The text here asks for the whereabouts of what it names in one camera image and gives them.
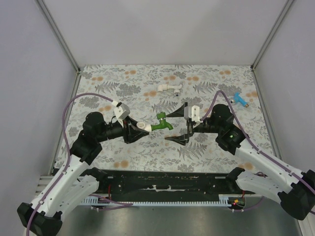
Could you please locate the aluminium left corner post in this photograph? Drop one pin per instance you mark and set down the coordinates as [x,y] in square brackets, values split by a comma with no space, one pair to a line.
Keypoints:
[58,34]

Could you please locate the white faucet with elbow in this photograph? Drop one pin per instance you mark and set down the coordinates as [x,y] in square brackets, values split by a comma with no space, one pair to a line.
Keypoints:
[165,87]

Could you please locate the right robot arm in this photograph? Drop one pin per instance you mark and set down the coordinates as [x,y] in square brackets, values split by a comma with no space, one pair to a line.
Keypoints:
[286,185]

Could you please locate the blue faucet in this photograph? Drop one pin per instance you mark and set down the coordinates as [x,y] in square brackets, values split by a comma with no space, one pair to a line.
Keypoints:
[238,99]

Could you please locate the white PVC elbow fitting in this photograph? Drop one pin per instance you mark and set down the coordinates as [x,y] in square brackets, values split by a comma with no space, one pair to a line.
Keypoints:
[144,126]

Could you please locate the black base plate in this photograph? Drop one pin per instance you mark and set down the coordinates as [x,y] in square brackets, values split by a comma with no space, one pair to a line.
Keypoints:
[141,185]

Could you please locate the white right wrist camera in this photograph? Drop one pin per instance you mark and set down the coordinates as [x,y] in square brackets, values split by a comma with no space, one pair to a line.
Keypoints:
[193,113]

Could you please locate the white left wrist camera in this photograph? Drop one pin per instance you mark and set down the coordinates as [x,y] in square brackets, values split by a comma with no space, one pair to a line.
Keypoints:
[121,110]

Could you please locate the floral patterned table mat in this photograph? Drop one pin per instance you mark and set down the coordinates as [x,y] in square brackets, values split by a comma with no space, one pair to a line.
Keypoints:
[136,86]

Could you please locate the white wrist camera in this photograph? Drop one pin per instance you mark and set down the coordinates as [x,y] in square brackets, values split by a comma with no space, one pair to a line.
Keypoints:
[121,110]
[193,113]

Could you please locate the aluminium corner post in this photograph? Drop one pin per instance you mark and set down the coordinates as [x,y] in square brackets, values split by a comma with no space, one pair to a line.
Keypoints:
[58,34]
[272,33]

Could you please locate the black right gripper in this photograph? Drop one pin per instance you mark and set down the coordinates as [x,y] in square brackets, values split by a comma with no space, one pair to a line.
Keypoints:
[181,139]

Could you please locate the aluminium right corner post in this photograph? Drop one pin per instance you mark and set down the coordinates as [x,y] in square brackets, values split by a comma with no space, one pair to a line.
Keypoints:
[272,33]

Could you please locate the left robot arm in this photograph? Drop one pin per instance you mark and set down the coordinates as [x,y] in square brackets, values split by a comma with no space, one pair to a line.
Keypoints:
[76,180]

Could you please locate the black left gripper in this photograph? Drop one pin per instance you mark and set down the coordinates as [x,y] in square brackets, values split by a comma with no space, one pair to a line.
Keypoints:
[131,132]

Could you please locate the white slotted cable duct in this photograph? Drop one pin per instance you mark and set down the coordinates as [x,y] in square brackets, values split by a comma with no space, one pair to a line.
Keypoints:
[97,201]

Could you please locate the green faucet chrome knob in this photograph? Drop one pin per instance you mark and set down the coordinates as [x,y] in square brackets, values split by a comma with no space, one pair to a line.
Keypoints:
[163,124]

